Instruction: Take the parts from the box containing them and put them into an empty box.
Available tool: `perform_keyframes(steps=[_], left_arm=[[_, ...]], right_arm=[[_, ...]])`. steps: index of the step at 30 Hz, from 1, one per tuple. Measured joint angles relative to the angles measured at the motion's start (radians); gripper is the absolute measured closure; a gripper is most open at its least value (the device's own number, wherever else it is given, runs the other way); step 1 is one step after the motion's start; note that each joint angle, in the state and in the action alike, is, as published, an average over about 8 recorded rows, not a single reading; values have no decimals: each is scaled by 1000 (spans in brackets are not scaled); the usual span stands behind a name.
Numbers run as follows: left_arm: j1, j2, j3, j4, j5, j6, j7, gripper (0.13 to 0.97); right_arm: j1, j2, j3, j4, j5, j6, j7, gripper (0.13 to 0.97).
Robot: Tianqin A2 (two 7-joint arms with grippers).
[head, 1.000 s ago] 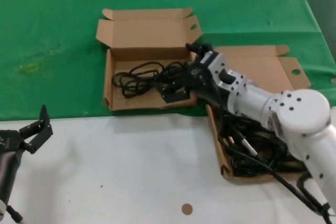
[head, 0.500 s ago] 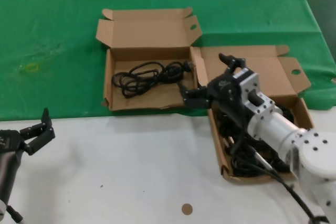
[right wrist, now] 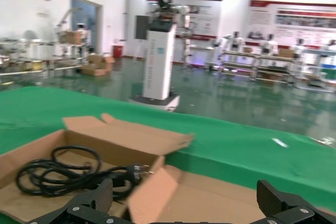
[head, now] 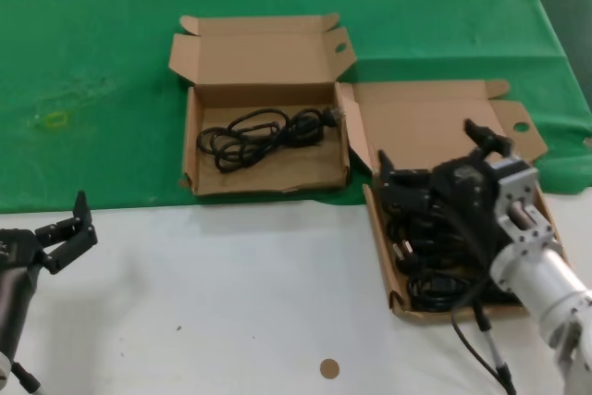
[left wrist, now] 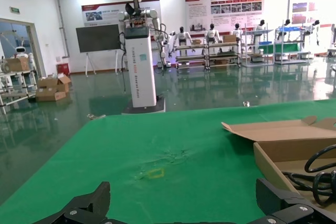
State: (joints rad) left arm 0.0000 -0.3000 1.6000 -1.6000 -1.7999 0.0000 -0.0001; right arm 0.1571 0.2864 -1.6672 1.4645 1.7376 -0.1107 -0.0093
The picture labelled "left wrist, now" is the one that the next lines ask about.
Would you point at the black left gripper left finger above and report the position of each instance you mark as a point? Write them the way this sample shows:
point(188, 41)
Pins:
point(92, 205)

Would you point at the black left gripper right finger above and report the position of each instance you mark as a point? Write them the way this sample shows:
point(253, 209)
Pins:
point(283, 205)

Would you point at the cardboard box with oval hole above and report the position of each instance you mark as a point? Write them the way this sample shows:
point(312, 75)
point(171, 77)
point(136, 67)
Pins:
point(288, 150)

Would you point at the flat cardboard box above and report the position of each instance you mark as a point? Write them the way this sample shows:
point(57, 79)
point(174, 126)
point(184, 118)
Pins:
point(50, 95)

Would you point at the open cardboard box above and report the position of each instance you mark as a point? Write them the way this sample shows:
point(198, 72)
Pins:
point(48, 82)
point(64, 85)

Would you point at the red box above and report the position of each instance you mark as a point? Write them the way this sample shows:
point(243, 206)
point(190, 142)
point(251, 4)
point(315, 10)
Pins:
point(63, 69)

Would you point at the closed cardboard box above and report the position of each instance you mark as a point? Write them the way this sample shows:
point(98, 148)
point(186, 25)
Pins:
point(17, 64)

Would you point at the green table cloth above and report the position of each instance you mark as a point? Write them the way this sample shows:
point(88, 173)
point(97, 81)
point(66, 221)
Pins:
point(157, 142)

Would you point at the white tower robot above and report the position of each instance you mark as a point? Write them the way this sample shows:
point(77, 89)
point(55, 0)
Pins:
point(140, 72)

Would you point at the grey metal shelf rack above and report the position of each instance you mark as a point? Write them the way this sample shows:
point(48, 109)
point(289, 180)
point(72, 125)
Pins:
point(287, 48)
point(257, 48)

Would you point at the black display on stand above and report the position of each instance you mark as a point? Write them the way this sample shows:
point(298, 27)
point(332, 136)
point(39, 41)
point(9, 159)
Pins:
point(97, 37)

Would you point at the small white round robot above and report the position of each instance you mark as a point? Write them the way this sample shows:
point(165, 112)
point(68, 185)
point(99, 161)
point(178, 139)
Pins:
point(21, 52)

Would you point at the white humanoid robot black head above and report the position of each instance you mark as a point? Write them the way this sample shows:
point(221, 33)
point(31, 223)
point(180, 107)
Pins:
point(237, 32)
point(212, 33)
point(181, 36)
point(315, 26)
point(260, 26)
point(285, 26)

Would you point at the green exit sign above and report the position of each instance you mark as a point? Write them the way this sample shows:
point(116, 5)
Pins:
point(15, 10)

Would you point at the white pipe frame rack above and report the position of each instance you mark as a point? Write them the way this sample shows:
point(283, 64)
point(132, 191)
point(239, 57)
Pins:
point(15, 95)

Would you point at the metal frame workbench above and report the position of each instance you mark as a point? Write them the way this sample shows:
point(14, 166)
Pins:
point(190, 56)
point(223, 56)

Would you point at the grey wall pipe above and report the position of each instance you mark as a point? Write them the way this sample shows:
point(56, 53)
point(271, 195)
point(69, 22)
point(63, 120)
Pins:
point(61, 24)

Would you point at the small red header wall poster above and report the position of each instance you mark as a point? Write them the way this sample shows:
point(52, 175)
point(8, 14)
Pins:
point(99, 14)

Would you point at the red framed wall poster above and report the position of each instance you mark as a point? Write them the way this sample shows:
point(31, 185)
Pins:
point(312, 3)

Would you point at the wide red header wall poster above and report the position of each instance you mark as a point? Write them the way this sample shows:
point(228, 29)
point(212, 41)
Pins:
point(225, 6)

